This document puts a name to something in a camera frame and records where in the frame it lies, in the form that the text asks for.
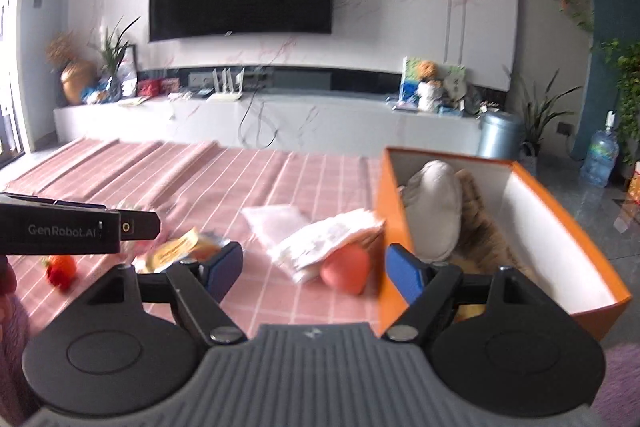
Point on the orange-brown vase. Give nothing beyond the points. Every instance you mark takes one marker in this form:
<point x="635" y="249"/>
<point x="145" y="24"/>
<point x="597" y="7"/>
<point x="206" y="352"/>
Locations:
<point x="77" y="82"/>

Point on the yellow sponge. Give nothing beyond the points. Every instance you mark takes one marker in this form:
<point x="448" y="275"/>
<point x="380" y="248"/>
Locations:
<point x="470" y="311"/>

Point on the leafy plant in glass vase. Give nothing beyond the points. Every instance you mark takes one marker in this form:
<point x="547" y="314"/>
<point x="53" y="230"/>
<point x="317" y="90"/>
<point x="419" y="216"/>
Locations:
<point x="112" y="57"/>

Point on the pink checked tablecloth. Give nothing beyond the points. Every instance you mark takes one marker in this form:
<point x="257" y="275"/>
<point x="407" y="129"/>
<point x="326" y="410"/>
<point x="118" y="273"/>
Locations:
<point x="200" y="177"/>

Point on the orange cardboard box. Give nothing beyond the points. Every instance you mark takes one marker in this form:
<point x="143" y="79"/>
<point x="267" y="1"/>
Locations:
<point x="390" y="207"/>

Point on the white marble television cabinet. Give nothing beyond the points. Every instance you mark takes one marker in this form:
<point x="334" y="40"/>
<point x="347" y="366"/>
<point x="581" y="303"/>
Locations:
<point x="325" y="122"/>

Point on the blue snack bag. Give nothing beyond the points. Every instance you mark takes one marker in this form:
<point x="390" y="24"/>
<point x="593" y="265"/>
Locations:
<point x="95" y="93"/>

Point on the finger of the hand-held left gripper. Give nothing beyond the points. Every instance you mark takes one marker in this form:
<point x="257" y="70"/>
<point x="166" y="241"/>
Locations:
<point x="145" y="226"/>

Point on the red strawberry toy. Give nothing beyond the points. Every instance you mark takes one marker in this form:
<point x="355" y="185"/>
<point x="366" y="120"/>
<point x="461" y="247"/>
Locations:
<point x="62" y="271"/>

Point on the window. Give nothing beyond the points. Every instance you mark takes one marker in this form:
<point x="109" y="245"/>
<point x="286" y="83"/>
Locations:
<point x="7" y="32"/>

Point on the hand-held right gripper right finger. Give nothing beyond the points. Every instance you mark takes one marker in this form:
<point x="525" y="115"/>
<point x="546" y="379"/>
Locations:
<point x="405" y="274"/>

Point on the pink gift box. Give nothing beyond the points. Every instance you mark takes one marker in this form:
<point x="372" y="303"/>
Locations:
<point x="170" y="85"/>

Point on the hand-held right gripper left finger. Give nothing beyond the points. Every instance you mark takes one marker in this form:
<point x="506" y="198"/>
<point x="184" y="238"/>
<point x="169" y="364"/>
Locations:
<point x="227" y="267"/>

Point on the long-leaf potted plant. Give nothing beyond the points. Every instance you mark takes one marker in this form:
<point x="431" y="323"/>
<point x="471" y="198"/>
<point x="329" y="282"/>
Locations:
<point x="537" y="117"/>

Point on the silver trash can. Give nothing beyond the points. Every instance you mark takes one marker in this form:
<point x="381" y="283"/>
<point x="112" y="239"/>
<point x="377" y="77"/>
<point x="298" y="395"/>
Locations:
<point x="497" y="134"/>

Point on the brown teddy bear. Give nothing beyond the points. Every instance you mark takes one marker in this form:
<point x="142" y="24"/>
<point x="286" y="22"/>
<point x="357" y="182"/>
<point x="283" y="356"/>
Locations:
<point x="429" y="72"/>

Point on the brown knitted cloth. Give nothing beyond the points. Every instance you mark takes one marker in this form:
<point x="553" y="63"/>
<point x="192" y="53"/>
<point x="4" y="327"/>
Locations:
<point x="480" y="237"/>

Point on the pink clear plastic bag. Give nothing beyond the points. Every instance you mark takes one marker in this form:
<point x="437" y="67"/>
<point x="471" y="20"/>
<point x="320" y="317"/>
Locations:
<point x="275" y="219"/>

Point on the blue water bottle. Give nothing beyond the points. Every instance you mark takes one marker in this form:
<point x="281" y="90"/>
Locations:
<point x="599" y="157"/>

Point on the white plastic bag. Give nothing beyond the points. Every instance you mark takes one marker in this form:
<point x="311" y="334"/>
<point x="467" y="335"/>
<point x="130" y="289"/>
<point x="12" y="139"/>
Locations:
<point x="320" y="239"/>

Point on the yellow snack packet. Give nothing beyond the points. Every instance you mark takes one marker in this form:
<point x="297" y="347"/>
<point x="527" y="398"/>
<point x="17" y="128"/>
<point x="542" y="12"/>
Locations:
<point x="175" y="252"/>

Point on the painted canvas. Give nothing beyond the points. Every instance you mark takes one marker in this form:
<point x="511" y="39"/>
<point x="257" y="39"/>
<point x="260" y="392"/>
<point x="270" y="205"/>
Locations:
<point x="407" y="79"/>

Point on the cream plush cushion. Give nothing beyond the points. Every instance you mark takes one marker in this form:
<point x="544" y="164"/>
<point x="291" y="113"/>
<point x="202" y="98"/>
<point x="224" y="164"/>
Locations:
<point x="435" y="207"/>

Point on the bushy green plant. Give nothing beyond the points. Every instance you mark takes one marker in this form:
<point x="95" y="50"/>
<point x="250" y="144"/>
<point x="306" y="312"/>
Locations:
<point x="625" y="82"/>

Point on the pink peach toy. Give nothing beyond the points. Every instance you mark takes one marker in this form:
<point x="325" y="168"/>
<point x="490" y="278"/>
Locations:
<point x="345" y="272"/>

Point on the black framed picture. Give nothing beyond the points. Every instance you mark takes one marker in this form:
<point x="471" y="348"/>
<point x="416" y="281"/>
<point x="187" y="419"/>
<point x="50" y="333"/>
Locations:
<point x="131" y="67"/>

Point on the red gift box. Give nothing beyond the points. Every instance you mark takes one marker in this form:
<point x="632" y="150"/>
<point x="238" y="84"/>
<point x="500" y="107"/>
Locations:
<point x="148" y="87"/>

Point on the white router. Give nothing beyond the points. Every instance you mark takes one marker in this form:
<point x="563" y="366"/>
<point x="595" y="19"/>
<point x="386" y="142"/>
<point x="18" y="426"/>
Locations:
<point x="225" y="94"/>

